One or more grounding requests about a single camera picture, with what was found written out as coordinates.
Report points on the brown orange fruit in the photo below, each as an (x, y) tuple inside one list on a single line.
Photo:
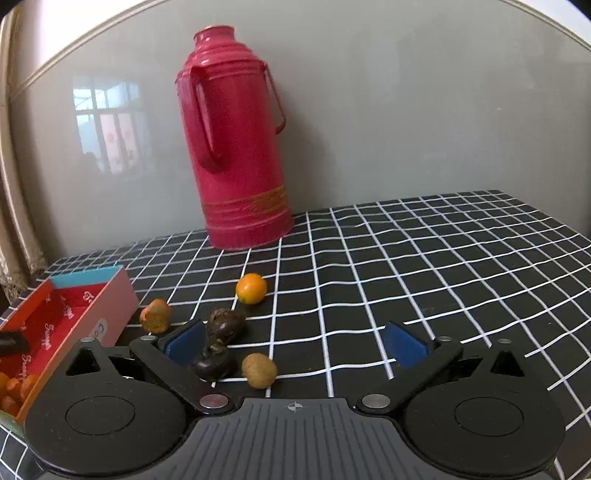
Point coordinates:
[(155, 317)]

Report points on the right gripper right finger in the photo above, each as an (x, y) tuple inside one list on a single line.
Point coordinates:
[(420, 361)]

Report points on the beige lace curtain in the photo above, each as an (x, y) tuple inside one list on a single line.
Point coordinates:
[(22, 257)]

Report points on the orange fruits in box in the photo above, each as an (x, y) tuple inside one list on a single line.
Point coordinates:
[(14, 392)]

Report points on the dark water chestnut lower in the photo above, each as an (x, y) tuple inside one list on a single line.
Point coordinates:
[(215, 362)]

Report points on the red thermos flask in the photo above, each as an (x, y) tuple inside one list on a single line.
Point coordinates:
[(231, 115)]

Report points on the dark water chestnut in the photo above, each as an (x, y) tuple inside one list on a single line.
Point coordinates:
[(215, 362), (226, 325)]

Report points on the orange kumquat fruit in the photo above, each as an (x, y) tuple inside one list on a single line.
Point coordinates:
[(251, 289)]

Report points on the dark water chestnut upper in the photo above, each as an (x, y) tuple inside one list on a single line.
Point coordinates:
[(226, 325)]

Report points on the red cardboard box tray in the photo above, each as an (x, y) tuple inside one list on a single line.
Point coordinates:
[(63, 309)]

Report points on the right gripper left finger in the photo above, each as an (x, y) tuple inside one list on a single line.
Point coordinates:
[(168, 358)]

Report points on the tan longan fruit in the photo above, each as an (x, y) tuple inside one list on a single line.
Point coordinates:
[(259, 371)]

